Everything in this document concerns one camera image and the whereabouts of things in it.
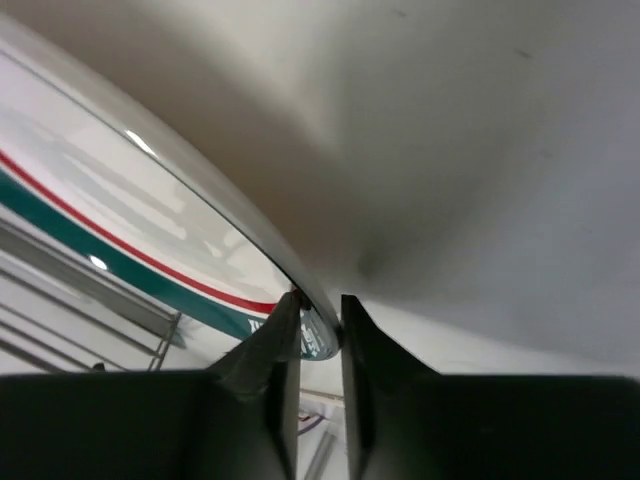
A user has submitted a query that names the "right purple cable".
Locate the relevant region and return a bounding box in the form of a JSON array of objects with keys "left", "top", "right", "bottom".
[{"left": 297, "top": 409, "right": 331, "bottom": 434}]

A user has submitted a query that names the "grey wire dish rack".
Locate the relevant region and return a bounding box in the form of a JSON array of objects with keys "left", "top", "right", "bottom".
[{"left": 1, "top": 222, "right": 199, "bottom": 375}]

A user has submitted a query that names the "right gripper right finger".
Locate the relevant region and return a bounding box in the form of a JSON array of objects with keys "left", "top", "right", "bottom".
[{"left": 341, "top": 295, "right": 639, "bottom": 479}]

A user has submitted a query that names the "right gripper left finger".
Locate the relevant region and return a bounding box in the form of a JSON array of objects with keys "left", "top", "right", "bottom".
[{"left": 1, "top": 291, "right": 301, "bottom": 479}]

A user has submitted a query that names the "green red rimmed plate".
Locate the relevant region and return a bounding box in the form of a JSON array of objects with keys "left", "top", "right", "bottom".
[{"left": 1, "top": 18, "right": 340, "bottom": 361}]

